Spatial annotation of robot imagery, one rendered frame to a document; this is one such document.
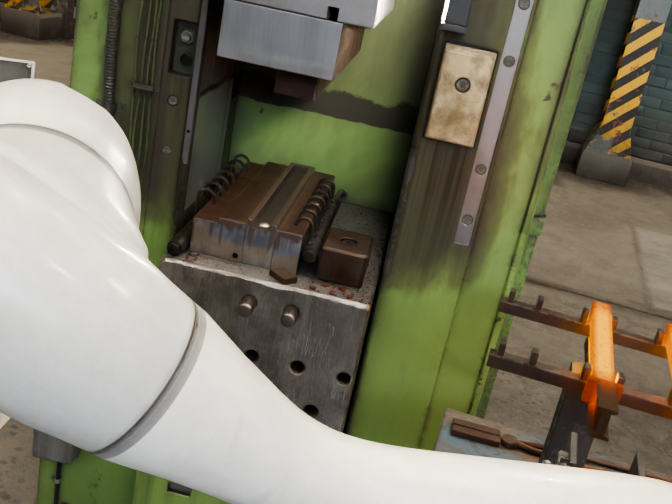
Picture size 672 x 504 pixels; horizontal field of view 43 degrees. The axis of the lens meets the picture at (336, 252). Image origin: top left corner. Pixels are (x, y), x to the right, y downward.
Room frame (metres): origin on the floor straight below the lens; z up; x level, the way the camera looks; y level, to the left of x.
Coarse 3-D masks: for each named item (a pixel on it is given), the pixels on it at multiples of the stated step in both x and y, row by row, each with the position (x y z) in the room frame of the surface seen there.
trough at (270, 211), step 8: (296, 168) 1.83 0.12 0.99; (304, 168) 1.83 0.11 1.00; (288, 176) 1.77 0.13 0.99; (296, 176) 1.80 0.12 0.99; (280, 184) 1.68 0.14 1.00; (288, 184) 1.73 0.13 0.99; (296, 184) 1.74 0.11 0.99; (280, 192) 1.67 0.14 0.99; (288, 192) 1.68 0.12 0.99; (272, 200) 1.60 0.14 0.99; (280, 200) 1.62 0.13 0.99; (264, 208) 1.53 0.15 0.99; (272, 208) 1.56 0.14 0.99; (280, 208) 1.57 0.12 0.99; (256, 216) 1.46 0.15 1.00; (264, 216) 1.50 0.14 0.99; (272, 216) 1.51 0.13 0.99; (256, 224) 1.45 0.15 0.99
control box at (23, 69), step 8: (0, 64) 1.41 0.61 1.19; (8, 64) 1.41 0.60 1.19; (16, 64) 1.42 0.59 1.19; (24, 64) 1.43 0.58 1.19; (32, 64) 1.43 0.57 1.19; (0, 72) 1.40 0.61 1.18; (8, 72) 1.41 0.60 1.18; (16, 72) 1.41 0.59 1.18; (24, 72) 1.42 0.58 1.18; (32, 72) 1.43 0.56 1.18; (0, 80) 1.40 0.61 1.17; (8, 80) 1.40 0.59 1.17
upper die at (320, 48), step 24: (240, 0) 1.46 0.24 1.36; (240, 24) 1.44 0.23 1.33; (264, 24) 1.44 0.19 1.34; (288, 24) 1.43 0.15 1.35; (312, 24) 1.43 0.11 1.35; (336, 24) 1.43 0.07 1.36; (240, 48) 1.44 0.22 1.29; (264, 48) 1.44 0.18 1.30; (288, 48) 1.43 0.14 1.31; (312, 48) 1.43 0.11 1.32; (336, 48) 1.43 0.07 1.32; (360, 48) 1.84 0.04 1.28; (312, 72) 1.43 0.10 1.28; (336, 72) 1.46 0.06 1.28
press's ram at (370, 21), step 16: (256, 0) 1.44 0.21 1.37; (272, 0) 1.44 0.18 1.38; (288, 0) 1.44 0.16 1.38; (304, 0) 1.43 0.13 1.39; (320, 0) 1.43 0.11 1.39; (336, 0) 1.43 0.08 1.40; (352, 0) 1.43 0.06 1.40; (368, 0) 1.43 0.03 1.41; (384, 0) 1.54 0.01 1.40; (320, 16) 1.43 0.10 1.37; (352, 16) 1.43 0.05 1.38; (368, 16) 1.43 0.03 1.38; (384, 16) 1.62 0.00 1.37
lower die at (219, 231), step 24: (264, 168) 1.80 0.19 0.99; (288, 168) 1.80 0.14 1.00; (312, 168) 1.84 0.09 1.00; (240, 192) 1.63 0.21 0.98; (264, 192) 1.63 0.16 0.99; (216, 216) 1.47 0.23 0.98; (240, 216) 1.47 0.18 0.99; (288, 216) 1.51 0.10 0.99; (312, 216) 1.54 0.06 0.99; (192, 240) 1.44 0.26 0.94; (216, 240) 1.44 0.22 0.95; (240, 240) 1.44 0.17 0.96; (264, 240) 1.43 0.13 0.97; (288, 240) 1.43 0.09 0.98; (264, 264) 1.43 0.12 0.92; (288, 264) 1.43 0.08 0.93
